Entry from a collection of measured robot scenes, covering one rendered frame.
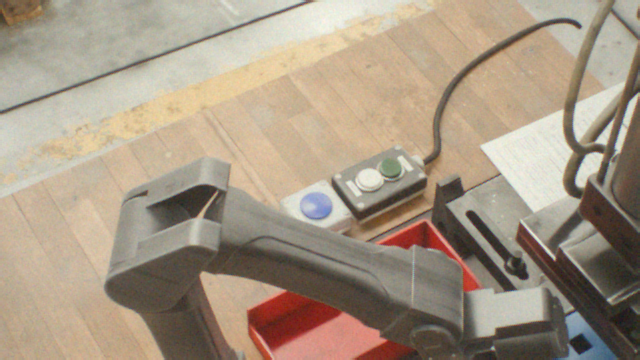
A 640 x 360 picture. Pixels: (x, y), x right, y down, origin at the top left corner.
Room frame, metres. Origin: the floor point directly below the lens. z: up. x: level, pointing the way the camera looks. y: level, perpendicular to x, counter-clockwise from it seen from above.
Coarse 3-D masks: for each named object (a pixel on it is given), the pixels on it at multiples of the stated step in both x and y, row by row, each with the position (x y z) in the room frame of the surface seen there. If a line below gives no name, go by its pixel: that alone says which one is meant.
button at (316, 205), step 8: (312, 192) 0.92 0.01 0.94; (320, 192) 0.92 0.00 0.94; (304, 200) 0.91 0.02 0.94; (312, 200) 0.91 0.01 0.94; (320, 200) 0.91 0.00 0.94; (328, 200) 0.91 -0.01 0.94; (304, 208) 0.90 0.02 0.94; (312, 208) 0.90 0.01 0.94; (320, 208) 0.90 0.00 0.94; (328, 208) 0.90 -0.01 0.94; (312, 216) 0.89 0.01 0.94; (320, 216) 0.89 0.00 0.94
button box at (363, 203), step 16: (528, 32) 1.24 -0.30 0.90; (496, 48) 1.21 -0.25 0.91; (448, 96) 1.11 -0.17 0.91; (432, 128) 1.06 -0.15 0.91; (368, 160) 0.98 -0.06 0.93; (400, 160) 0.98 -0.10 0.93; (416, 160) 0.98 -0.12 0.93; (336, 176) 0.95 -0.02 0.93; (352, 176) 0.95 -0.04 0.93; (400, 176) 0.95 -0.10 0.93; (416, 176) 0.96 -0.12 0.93; (336, 192) 0.94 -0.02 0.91; (352, 192) 0.93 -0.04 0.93; (368, 192) 0.93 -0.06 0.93; (384, 192) 0.93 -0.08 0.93; (400, 192) 0.93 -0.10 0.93; (416, 192) 0.95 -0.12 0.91; (352, 208) 0.91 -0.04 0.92; (368, 208) 0.91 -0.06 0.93; (384, 208) 0.92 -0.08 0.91
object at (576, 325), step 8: (576, 312) 0.72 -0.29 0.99; (568, 320) 0.71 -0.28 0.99; (576, 320) 0.71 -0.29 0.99; (584, 320) 0.71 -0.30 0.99; (568, 328) 0.70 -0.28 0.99; (576, 328) 0.70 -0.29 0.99; (584, 328) 0.70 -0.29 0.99; (576, 336) 0.69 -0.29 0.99; (584, 336) 0.69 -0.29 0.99; (592, 336) 0.69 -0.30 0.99; (592, 344) 0.68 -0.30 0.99; (600, 344) 0.68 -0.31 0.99; (592, 352) 0.67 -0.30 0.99; (600, 352) 0.67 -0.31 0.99; (608, 352) 0.67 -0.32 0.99
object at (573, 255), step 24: (528, 216) 0.74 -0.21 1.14; (552, 216) 0.74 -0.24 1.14; (576, 216) 0.74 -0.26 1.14; (528, 240) 0.72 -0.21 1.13; (552, 240) 0.71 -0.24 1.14; (576, 240) 0.68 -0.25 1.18; (600, 240) 0.68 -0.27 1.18; (552, 264) 0.69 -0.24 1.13; (576, 264) 0.65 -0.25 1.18; (600, 264) 0.65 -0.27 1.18; (624, 264) 0.65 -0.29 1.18; (576, 288) 0.66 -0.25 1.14; (600, 288) 0.63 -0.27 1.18; (624, 288) 0.63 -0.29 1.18; (600, 312) 0.62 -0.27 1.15; (624, 312) 0.63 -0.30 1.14; (600, 336) 0.62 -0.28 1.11; (624, 336) 0.60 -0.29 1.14
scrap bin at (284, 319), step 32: (416, 224) 0.86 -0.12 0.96; (480, 288) 0.77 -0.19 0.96; (256, 320) 0.74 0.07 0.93; (288, 320) 0.75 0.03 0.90; (320, 320) 0.76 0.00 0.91; (352, 320) 0.76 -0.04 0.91; (288, 352) 0.71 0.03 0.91; (320, 352) 0.71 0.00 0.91; (352, 352) 0.71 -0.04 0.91; (384, 352) 0.69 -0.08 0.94
